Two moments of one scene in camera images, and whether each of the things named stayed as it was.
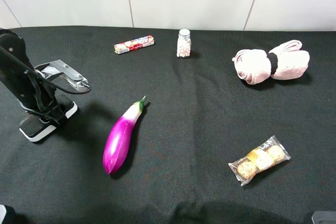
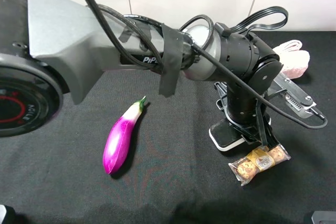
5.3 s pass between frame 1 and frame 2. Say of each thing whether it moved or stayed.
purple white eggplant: stayed
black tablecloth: stayed
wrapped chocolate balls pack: stayed
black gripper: moved
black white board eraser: moved
